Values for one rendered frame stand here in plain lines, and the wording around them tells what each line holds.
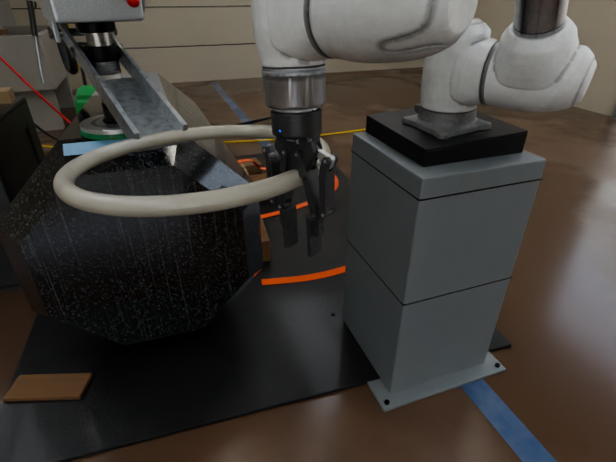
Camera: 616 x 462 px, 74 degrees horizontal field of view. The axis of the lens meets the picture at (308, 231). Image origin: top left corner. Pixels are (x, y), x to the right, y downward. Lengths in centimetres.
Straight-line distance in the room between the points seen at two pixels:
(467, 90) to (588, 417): 112
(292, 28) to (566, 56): 71
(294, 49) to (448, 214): 72
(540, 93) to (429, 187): 32
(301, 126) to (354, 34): 16
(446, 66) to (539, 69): 22
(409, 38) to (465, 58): 70
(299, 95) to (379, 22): 17
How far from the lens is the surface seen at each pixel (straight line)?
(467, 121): 123
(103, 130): 134
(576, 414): 171
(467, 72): 116
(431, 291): 128
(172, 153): 133
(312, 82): 59
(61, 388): 171
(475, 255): 131
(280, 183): 61
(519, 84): 112
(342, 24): 49
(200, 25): 679
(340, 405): 150
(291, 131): 60
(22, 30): 588
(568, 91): 112
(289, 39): 56
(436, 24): 46
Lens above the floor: 119
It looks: 30 degrees down
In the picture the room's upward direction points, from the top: straight up
